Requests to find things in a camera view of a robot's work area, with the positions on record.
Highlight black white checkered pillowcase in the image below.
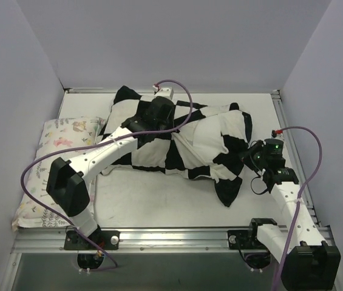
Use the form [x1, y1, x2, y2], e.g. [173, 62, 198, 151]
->
[102, 100, 253, 207]

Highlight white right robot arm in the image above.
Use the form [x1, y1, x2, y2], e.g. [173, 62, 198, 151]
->
[241, 138, 341, 290]

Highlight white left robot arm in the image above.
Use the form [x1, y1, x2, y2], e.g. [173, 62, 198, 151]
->
[46, 96, 175, 249]

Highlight animal print pillow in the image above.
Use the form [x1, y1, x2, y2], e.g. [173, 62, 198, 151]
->
[12, 117, 106, 231]

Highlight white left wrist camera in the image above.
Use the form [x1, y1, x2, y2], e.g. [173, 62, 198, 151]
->
[154, 87, 174, 100]

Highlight aluminium back frame rail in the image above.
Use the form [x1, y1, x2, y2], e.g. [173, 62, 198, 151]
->
[64, 88, 281, 98]

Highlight aluminium frame rail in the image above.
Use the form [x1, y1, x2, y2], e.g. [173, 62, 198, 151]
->
[11, 228, 232, 256]
[270, 89, 331, 231]
[64, 88, 281, 98]

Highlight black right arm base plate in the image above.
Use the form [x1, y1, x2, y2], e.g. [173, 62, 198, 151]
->
[227, 229, 267, 251]

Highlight aluminium right frame rail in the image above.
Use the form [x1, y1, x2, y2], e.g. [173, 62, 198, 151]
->
[270, 89, 331, 231]

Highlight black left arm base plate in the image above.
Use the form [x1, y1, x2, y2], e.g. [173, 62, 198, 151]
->
[63, 230, 120, 250]

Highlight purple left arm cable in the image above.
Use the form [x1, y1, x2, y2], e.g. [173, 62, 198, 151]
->
[21, 79, 194, 271]

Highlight aluminium front frame rail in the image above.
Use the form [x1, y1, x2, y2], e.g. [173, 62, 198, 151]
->
[11, 228, 232, 256]

